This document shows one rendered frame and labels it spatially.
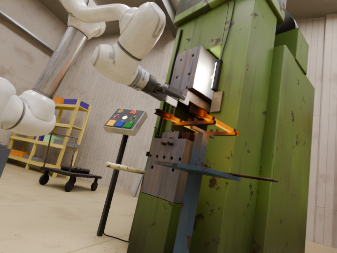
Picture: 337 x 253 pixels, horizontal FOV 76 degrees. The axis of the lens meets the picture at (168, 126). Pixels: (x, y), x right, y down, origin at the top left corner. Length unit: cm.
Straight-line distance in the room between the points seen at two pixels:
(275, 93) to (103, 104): 643
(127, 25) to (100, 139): 672
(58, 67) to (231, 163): 118
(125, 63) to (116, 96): 685
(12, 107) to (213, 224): 129
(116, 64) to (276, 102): 154
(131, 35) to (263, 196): 154
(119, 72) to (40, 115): 54
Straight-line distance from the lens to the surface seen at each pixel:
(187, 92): 181
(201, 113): 110
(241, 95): 168
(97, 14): 97
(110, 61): 76
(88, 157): 752
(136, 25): 74
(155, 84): 86
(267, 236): 190
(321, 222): 561
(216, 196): 156
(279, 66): 220
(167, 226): 156
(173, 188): 154
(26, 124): 117
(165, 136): 182
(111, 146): 705
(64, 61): 123
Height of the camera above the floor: 63
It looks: 13 degrees up
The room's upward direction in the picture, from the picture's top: 12 degrees clockwise
